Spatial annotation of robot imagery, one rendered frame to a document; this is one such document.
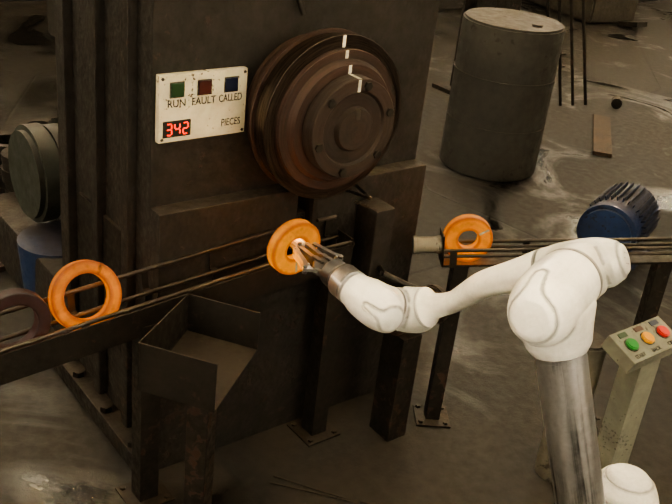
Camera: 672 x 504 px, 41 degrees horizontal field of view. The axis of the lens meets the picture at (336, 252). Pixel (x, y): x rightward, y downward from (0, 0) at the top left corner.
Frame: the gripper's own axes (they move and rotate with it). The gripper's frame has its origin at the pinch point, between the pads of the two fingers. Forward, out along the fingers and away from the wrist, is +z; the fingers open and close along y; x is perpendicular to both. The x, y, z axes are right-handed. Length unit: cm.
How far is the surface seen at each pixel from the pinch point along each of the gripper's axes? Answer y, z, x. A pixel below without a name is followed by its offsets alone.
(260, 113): -2.0, 18.8, 29.3
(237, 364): -24.1, -13.7, -23.3
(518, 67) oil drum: 254, 147, -24
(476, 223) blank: 69, -2, -8
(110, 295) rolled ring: -44.3, 17.1, -15.1
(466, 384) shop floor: 93, 5, -85
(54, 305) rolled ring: -59, 18, -14
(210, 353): -27.7, -6.4, -23.5
